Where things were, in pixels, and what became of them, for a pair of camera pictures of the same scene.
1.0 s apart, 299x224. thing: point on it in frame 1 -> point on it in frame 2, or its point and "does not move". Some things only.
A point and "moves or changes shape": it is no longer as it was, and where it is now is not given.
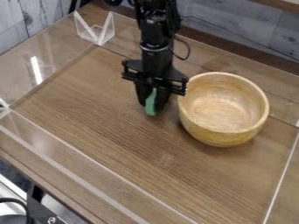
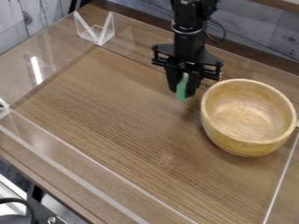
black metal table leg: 39,213 does not move
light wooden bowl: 223,108 moves or changes shape
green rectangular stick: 149,102 moves or changes shape
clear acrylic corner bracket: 96,33 does not move
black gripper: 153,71 -> 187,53
